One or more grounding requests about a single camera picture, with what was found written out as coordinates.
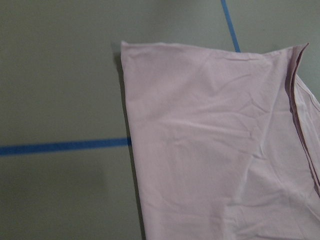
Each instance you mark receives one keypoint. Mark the pink printed t-shirt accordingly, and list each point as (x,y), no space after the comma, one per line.
(226,145)

